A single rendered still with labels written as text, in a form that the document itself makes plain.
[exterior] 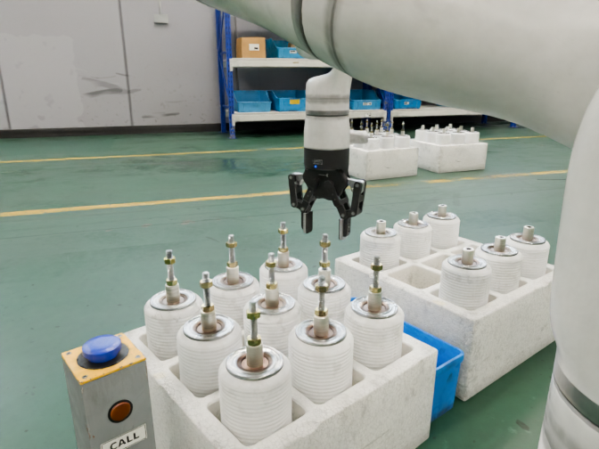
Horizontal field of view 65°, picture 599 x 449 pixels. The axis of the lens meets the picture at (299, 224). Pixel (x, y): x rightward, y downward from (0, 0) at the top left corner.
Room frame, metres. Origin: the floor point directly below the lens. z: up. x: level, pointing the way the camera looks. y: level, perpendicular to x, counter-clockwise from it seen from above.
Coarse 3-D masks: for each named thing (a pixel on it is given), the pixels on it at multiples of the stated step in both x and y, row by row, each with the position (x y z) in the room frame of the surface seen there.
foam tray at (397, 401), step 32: (416, 352) 0.66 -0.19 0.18; (160, 384) 0.58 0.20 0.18; (352, 384) 0.62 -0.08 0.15; (384, 384) 0.58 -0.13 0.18; (416, 384) 0.64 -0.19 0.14; (160, 416) 0.59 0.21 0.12; (192, 416) 0.51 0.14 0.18; (320, 416) 0.51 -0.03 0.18; (352, 416) 0.54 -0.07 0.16; (384, 416) 0.59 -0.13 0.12; (416, 416) 0.64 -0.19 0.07; (160, 448) 0.60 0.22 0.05; (192, 448) 0.51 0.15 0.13; (224, 448) 0.46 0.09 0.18; (256, 448) 0.46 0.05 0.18; (288, 448) 0.46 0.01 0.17; (320, 448) 0.50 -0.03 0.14; (352, 448) 0.54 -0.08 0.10; (384, 448) 0.59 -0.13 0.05
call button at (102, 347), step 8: (96, 336) 0.46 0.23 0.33; (104, 336) 0.46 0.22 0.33; (112, 336) 0.46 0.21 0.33; (88, 344) 0.45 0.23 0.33; (96, 344) 0.45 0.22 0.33; (104, 344) 0.45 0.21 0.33; (112, 344) 0.45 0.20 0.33; (120, 344) 0.45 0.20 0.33; (88, 352) 0.43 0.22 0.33; (96, 352) 0.43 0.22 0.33; (104, 352) 0.43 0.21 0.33; (112, 352) 0.44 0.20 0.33; (88, 360) 0.44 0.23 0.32; (96, 360) 0.43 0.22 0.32; (104, 360) 0.44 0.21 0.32
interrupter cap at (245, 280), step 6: (216, 276) 0.80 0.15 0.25; (222, 276) 0.80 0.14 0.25; (240, 276) 0.80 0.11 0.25; (246, 276) 0.80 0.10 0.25; (252, 276) 0.80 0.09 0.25; (216, 282) 0.77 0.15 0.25; (222, 282) 0.77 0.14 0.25; (240, 282) 0.78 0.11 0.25; (246, 282) 0.77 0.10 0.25; (252, 282) 0.78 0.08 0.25; (222, 288) 0.75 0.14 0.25; (228, 288) 0.75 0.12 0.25; (234, 288) 0.75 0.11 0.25; (240, 288) 0.75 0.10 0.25
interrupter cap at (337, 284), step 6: (312, 276) 0.80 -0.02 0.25; (336, 276) 0.80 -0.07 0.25; (306, 282) 0.77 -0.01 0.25; (312, 282) 0.77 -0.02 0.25; (336, 282) 0.77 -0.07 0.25; (342, 282) 0.77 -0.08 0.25; (306, 288) 0.75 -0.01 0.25; (312, 288) 0.75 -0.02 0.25; (330, 288) 0.75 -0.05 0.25; (336, 288) 0.75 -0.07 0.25; (342, 288) 0.75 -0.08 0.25
